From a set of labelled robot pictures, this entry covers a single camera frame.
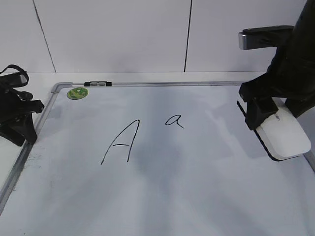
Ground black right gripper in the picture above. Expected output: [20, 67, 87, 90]
[239, 0, 315, 130]

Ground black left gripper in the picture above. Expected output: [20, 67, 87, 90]
[0, 85, 44, 147]

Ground white rectangular board eraser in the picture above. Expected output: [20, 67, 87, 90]
[236, 97, 312, 162]

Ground round green magnet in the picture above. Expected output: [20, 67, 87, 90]
[66, 88, 89, 100]

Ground black marker clip holder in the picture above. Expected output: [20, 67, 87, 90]
[84, 81, 112, 87]

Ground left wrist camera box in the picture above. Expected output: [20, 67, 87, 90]
[0, 73, 29, 88]

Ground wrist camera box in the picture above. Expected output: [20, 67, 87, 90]
[238, 25, 294, 50]
[0, 73, 29, 88]

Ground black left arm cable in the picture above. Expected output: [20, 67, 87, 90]
[0, 64, 34, 101]

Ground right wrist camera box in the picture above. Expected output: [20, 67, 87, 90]
[238, 25, 294, 50]

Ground white board with aluminium frame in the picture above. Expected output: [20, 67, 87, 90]
[0, 85, 315, 236]

